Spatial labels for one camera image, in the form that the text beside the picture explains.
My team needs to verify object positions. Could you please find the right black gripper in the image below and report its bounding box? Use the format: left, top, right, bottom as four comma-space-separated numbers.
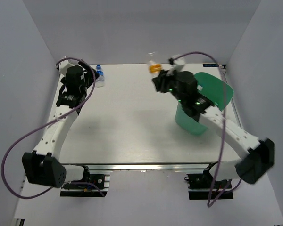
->
151, 67, 185, 105

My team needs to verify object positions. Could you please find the blue cap water bottle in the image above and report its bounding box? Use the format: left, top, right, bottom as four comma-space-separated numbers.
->
96, 65, 105, 87

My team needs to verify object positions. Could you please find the small bottle yellow cap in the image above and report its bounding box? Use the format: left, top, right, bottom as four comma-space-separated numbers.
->
147, 52, 162, 75

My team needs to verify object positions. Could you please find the green plastic bin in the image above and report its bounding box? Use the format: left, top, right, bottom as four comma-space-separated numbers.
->
175, 72, 234, 136

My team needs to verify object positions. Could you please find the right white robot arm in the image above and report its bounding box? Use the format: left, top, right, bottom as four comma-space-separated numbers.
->
152, 70, 275, 188

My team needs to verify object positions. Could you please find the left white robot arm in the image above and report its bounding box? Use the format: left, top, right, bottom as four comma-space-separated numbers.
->
22, 60, 99, 188

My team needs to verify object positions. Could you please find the right blue table sticker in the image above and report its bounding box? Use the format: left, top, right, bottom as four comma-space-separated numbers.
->
202, 63, 219, 67

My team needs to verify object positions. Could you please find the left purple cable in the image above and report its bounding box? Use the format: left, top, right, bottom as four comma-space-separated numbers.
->
1, 56, 107, 200

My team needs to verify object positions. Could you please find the purple cable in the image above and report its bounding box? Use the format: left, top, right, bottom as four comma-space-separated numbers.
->
173, 51, 241, 208
1, 56, 107, 200

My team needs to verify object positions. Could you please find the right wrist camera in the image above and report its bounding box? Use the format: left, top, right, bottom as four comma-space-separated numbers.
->
167, 55, 185, 76

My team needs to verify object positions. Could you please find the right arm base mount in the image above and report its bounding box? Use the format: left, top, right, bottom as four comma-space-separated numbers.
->
184, 163, 233, 200

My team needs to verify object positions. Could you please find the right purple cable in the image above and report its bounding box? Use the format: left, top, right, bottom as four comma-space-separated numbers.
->
173, 51, 241, 208

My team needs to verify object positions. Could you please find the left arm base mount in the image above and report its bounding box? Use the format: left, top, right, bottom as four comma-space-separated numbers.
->
60, 164, 110, 198

